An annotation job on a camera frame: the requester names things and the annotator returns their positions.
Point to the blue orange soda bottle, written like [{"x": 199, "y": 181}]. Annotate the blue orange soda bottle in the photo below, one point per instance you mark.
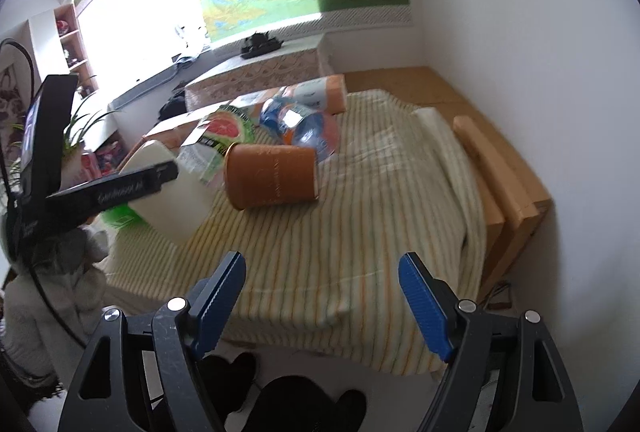
[{"x": 299, "y": 125}]

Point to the green tea bottle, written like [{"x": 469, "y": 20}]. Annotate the green tea bottle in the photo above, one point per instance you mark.
[{"x": 120, "y": 217}]

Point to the white pink wall shelf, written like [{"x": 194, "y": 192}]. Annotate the white pink wall shelf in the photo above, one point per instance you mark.
[{"x": 73, "y": 48}]

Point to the wooden bench frame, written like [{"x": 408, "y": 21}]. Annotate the wooden bench frame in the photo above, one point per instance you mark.
[{"x": 522, "y": 204}]

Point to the potted spider plant red-white pot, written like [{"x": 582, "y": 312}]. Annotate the potted spider plant red-white pot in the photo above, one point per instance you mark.
[{"x": 91, "y": 125}]

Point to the striped yellow tablecloth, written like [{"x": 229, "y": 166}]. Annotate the striped yellow tablecloth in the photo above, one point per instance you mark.
[{"x": 323, "y": 277}]

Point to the ink painting wall scroll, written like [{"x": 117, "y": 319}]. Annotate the ink painting wall scroll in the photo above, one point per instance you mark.
[{"x": 12, "y": 110}]

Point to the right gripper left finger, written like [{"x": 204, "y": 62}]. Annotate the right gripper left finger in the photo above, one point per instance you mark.
[{"x": 108, "y": 391}]

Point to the white knit sleeve forearm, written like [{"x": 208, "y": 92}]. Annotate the white knit sleeve forearm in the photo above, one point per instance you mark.
[{"x": 53, "y": 306}]

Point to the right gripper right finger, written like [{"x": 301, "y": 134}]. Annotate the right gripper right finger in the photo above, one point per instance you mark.
[{"x": 533, "y": 390}]

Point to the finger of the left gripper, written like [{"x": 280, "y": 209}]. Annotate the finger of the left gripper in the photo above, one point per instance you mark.
[{"x": 115, "y": 191}]

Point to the low table lace cloth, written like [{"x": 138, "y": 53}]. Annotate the low table lace cloth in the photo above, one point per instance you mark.
[{"x": 297, "y": 61}]

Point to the dark bag on floor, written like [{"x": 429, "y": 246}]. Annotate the dark bag on floor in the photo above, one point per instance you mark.
[{"x": 175, "y": 106}]

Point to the black teapot set tray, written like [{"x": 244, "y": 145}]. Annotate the black teapot set tray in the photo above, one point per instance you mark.
[{"x": 258, "y": 44}]

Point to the grapefruit label clear bottle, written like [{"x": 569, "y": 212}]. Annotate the grapefruit label clear bottle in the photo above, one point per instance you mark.
[{"x": 205, "y": 148}]

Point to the white plastic cup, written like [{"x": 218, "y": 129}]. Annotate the white plastic cup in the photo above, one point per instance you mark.
[{"x": 181, "y": 206}]

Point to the large orange paper cup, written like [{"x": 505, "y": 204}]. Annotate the large orange paper cup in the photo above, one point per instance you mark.
[{"x": 257, "y": 175}]

